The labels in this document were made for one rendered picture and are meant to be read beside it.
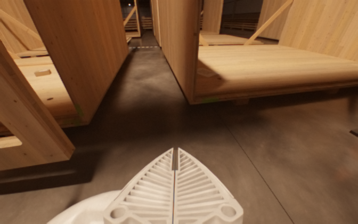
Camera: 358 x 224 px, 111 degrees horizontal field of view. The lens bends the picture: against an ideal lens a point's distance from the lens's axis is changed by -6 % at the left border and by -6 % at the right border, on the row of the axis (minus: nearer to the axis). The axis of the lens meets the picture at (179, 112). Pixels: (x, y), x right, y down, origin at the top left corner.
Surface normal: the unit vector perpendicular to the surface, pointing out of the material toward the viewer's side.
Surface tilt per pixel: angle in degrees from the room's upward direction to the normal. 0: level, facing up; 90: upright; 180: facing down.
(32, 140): 90
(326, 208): 0
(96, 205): 1
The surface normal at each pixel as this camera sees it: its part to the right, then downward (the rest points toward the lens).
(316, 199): 0.00, -0.82
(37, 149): 0.19, 0.56
